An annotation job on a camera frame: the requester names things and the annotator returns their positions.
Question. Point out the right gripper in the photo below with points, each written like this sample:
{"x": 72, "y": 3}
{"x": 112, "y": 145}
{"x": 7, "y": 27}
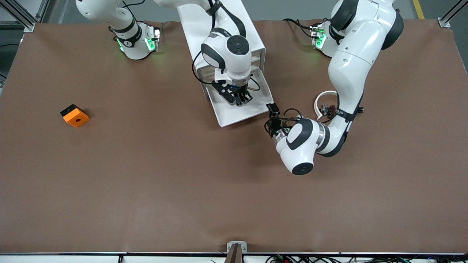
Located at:
{"x": 244, "y": 96}

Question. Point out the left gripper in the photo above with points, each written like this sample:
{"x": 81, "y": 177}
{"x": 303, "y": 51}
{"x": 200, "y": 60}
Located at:
{"x": 273, "y": 126}

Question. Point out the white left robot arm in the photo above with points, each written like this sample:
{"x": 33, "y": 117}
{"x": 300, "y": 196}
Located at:
{"x": 351, "y": 65}

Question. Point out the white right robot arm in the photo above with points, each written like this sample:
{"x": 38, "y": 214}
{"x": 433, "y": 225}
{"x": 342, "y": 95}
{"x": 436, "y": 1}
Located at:
{"x": 228, "y": 62}

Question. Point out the small brown component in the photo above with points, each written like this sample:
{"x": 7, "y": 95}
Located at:
{"x": 331, "y": 109}

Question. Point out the orange and black block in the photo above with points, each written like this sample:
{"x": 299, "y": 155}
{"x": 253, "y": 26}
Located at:
{"x": 76, "y": 117}

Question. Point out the grey metal bracket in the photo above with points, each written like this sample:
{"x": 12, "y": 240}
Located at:
{"x": 231, "y": 248}

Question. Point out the front edge camera mount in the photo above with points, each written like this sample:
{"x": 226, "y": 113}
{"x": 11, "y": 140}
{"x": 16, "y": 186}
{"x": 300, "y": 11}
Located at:
{"x": 234, "y": 256}

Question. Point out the aluminium frame post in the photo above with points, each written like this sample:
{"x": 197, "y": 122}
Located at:
{"x": 27, "y": 26}
{"x": 444, "y": 22}

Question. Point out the white table edge rail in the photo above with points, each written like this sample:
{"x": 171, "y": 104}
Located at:
{"x": 73, "y": 258}

